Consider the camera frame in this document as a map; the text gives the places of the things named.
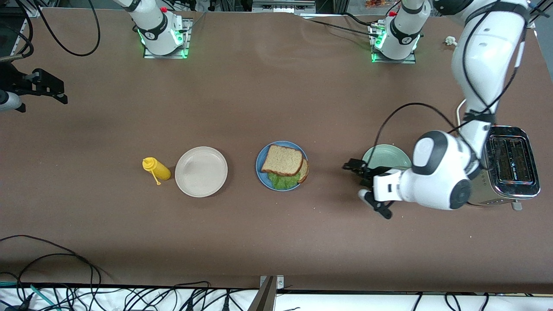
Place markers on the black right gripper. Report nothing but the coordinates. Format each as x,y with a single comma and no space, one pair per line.
16,81

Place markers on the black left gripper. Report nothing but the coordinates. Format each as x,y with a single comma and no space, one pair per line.
367,171

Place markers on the brown bread slice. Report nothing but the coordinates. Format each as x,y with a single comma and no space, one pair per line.
304,170
281,160

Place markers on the green lettuce leaf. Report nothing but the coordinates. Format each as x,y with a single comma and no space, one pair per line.
283,181

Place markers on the yellow squeeze bottle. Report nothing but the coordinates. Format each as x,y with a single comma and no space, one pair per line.
160,170

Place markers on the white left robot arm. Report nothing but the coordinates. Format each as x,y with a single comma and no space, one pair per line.
484,65

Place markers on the light green round plate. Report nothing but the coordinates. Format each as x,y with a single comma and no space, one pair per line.
389,157

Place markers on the blue round plate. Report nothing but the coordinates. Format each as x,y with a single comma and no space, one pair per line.
261,179

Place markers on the beige round plate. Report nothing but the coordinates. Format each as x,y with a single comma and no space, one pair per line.
201,172

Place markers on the beige chrome toaster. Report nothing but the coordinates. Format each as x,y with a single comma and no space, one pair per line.
514,164

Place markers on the orange snack packet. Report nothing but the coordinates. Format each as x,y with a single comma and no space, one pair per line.
378,3

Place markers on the silver metal box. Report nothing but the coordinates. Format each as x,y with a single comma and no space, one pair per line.
283,6

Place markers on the aluminium frame profile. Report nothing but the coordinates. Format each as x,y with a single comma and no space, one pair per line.
34,8
535,13

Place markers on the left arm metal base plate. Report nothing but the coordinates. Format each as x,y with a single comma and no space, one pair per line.
393,61

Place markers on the small metal bracket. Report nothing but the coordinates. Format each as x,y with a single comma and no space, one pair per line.
280,283

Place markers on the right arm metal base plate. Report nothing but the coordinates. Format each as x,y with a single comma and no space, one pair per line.
186,39

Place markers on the aluminium camera post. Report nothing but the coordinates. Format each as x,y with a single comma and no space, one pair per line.
264,298

